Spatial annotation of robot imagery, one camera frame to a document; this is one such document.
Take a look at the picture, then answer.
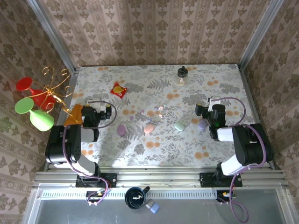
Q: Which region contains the mauve pink charging case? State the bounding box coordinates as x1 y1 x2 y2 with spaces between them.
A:
116 124 127 137

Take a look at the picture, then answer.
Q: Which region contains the orange wooden base board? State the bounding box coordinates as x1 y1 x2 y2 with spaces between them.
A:
63 104 84 128

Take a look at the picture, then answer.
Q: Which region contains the red snack packet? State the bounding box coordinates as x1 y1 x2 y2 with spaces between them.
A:
109 82 128 99

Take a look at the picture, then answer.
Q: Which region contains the glass jar black lid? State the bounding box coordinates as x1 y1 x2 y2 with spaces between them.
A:
176 66 189 87

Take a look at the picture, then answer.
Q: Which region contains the green plastic wine glass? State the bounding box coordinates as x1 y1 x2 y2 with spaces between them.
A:
14 97 55 132

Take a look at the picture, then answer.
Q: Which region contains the red plastic wine glass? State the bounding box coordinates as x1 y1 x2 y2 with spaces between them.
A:
15 77 57 110

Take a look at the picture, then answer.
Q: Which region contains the black mug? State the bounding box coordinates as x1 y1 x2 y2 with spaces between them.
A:
124 186 151 210

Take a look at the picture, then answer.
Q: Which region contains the grey metal shelf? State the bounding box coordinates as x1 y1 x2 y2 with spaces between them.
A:
23 189 296 224

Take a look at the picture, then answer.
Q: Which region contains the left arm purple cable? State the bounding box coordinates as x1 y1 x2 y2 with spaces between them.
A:
62 99 117 206

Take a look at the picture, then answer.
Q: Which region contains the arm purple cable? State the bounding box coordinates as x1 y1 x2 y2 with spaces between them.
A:
62 99 117 206
218 97 275 223

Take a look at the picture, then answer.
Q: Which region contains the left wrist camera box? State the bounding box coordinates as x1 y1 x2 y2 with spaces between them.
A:
86 99 106 112

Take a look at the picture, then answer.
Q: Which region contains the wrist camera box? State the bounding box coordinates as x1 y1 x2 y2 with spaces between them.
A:
207 96 221 112
86 99 106 112

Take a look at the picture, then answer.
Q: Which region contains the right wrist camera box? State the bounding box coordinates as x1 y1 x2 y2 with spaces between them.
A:
207 96 221 112

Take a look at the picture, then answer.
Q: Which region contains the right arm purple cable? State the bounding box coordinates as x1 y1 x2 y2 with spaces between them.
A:
218 97 275 223

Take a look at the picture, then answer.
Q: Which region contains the aluminium frame side rail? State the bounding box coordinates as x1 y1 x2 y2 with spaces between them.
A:
237 64 281 170
43 67 80 171

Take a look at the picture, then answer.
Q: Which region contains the gold wire glass stand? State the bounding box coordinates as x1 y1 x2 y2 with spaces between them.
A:
42 66 79 124

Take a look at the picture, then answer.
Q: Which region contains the black cable connector block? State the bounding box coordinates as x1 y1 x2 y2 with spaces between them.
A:
85 190 106 206
216 190 235 203

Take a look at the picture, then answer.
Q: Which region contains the wide aluminium frame rail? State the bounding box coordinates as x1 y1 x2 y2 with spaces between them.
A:
32 166 289 190

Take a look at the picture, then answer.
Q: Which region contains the aluminium frame post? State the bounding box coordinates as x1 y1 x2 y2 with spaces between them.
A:
27 0 78 74
237 0 285 69

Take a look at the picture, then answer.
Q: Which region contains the white slotted cable duct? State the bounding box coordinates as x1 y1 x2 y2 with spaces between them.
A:
41 189 219 201

